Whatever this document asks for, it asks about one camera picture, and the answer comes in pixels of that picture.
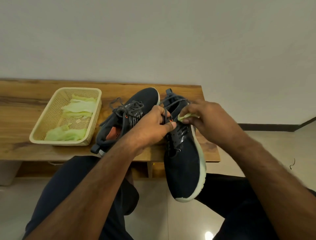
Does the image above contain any person's left hand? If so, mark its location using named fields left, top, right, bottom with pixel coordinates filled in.
left=126, top=105, right=177, bottom=156

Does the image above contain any person's right hand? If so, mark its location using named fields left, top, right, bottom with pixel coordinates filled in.
left=181, top=100, right=252, bottom=151

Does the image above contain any grey shoelace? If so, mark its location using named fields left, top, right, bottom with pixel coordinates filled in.
left=159, top=93, right=191, bottom=125
left=99, top=97, right=145, bottom=128

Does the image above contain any dark sneaker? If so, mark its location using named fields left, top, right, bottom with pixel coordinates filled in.
left=90, top=87, right=160, bottom=158
left=159, top=88, right=207, bottom=203

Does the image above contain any person's right forearm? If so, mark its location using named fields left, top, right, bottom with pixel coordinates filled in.
left=231, top=137, right=316, bottom=240

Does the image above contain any person's left forearm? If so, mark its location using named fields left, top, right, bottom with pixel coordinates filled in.
left=23, top=142, right=140, bottom=240

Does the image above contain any dark baseboard strip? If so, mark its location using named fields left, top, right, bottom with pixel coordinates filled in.
left=237, top=116, right=316, bottom=132

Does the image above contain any cream plastic mesh basket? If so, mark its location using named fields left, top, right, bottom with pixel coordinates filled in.
left=29, top=87, right=102, bottom=147

